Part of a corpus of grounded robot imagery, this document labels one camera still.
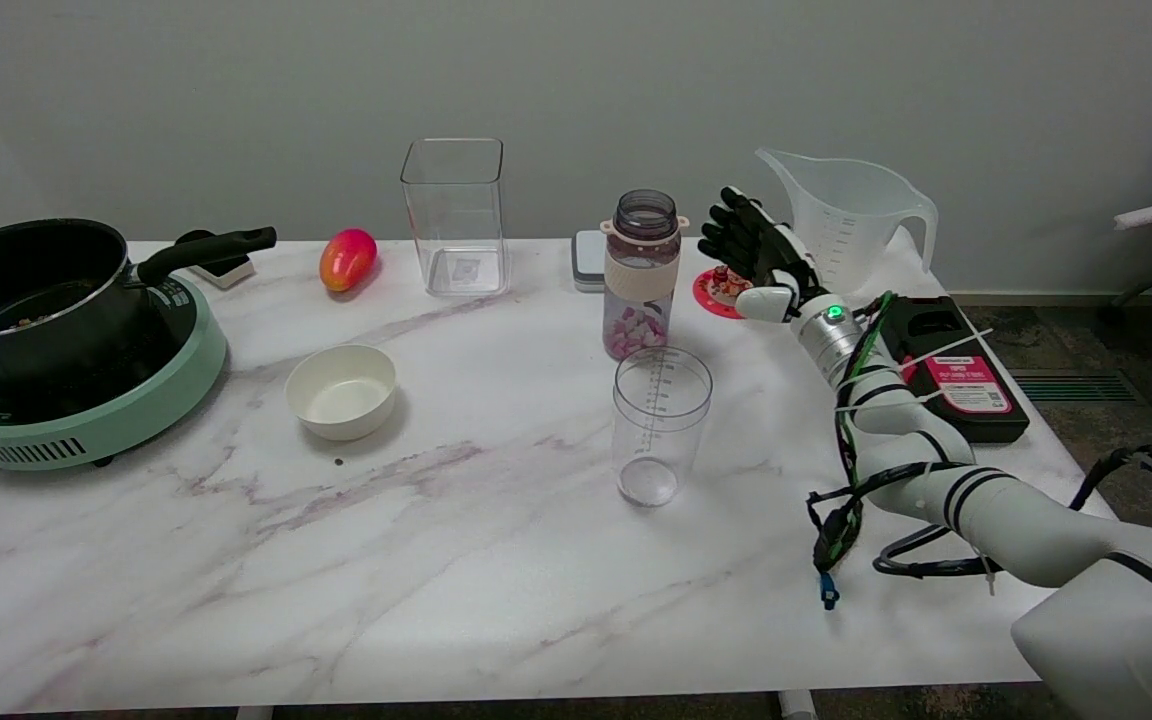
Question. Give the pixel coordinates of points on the green induction cooker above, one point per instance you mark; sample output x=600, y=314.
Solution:
x=116, y=400

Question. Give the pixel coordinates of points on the white ceramic bowl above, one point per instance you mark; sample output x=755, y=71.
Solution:
x=341, y=392

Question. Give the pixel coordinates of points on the red coaster with figurine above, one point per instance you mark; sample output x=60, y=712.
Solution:
x=718, y=290

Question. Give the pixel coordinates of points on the black case with pink label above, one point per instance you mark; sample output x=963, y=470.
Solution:
x=966, y=385

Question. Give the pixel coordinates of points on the clear plastic measuring cup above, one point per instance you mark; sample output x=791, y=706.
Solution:
x=658, y=424

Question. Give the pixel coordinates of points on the small grey white scale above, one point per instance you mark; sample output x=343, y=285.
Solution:
x=589, y=262

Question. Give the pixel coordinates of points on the red yellow mango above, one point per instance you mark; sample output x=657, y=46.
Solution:
x=347, y=260

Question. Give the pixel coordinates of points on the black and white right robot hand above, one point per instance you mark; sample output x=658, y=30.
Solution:
x=758, y=256

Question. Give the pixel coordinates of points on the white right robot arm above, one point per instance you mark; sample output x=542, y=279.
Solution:
x=986, y=480

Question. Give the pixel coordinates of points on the clear square plastic container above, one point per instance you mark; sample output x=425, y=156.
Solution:
x=456, y=218

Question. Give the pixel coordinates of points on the white block with black top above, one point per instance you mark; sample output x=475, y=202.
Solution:
x=221, y=268

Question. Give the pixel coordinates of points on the clear bottle with pink candies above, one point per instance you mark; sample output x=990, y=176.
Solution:
x=642, y=276

